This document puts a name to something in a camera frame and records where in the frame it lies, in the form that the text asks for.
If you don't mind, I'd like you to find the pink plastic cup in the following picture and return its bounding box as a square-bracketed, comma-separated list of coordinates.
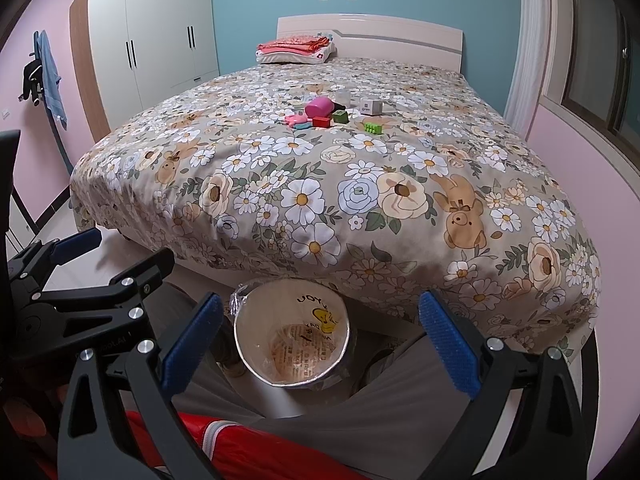
[304, 96, 334, 118]

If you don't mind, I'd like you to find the green lego brick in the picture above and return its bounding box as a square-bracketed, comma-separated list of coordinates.
[363, 122, 383, 134]

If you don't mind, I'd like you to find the white medicine box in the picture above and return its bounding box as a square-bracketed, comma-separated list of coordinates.
[359, 99, 383, 116]

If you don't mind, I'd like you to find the black hanging garment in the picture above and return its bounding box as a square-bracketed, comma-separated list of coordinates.
[18, 58, 43, 106]

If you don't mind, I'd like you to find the dark green cube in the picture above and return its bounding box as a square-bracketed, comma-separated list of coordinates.
[332, 110, 349, 124]

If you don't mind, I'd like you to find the black coat rack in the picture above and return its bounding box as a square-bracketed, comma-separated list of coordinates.
[29, 29, 76, 177]

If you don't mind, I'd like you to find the folded red blanket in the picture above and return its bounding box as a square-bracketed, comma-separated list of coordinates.
[256, 36, 332, 55]

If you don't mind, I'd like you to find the black metal rack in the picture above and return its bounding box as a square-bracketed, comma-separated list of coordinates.
[0, 129, 39, 260]

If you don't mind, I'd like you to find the white wardrobe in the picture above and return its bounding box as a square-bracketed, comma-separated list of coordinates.
[70, 0, 219, 141]

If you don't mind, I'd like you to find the trash bin with plastic liner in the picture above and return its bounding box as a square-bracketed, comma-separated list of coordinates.
[229, 278, 357, 391]

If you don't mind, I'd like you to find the white curtain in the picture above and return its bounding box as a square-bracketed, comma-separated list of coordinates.
[503, 0, 551, 138]

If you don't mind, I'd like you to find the clear round pencil sharpener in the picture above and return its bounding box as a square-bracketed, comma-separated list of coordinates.
[333, 88, 352, 107]

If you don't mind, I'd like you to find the blue hanging towel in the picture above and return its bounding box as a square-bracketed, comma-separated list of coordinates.
[34, 29, 67, 130]

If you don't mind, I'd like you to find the cream bed headboard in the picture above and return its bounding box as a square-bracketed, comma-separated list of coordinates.
[277, 13, 463, 73]

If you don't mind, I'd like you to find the dark window frame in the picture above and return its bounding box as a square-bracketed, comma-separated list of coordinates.
[562, 0, 639, 164]

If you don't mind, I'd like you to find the floral bed cover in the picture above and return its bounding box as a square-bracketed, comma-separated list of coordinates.
[70, 58, 602, 359]

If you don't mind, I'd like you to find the red wooden block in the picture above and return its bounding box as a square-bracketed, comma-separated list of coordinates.
[311, 116, 332, 128]

